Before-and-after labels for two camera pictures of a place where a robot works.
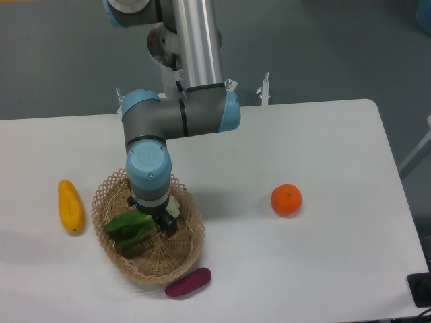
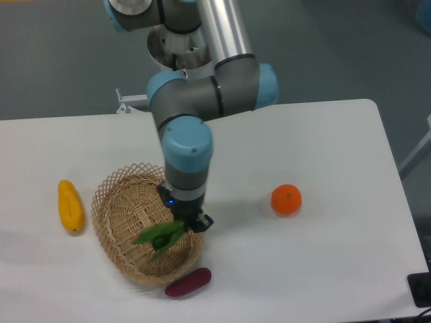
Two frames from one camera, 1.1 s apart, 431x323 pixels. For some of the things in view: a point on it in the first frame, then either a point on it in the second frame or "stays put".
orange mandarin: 286,200 stays put
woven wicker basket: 153,258 stays put
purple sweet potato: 193,280 stays put
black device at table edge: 420,286 stays put
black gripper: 158,213 → 188,211
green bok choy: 125,227 → 161,238
